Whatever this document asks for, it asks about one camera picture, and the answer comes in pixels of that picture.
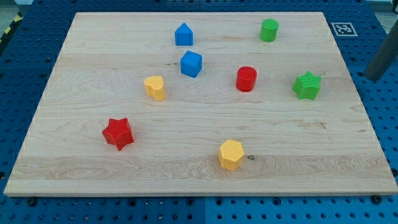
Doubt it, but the yellow hexagon block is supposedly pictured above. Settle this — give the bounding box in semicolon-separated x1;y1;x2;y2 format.
218;139;245;170

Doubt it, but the blue cube block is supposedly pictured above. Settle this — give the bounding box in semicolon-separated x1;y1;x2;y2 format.
180;51;203;78

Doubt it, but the yellow heart block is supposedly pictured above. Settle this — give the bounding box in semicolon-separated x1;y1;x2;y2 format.
144;75;165;101

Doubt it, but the red cylinder block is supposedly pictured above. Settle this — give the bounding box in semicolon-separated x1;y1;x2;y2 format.
235;66;257;92

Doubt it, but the light wooden board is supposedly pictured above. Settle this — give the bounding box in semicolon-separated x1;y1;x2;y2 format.
4;12;397;197

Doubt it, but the blue house-shaped block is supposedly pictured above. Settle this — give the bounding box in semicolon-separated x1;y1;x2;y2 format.
174;23;193;45

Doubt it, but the red star block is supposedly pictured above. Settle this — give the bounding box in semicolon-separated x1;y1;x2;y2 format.
102;118;134;151

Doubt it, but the green cylinder block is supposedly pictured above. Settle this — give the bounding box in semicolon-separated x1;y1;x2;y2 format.
259;19;279;42

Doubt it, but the green star block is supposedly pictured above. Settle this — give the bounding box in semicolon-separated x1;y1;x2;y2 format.
292;71;322;100

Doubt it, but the white fiducial marker tag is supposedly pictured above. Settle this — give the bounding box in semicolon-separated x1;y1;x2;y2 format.
331;22;358;37

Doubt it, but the black yellow hazard tape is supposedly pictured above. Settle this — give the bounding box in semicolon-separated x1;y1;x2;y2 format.
1;11;24;46

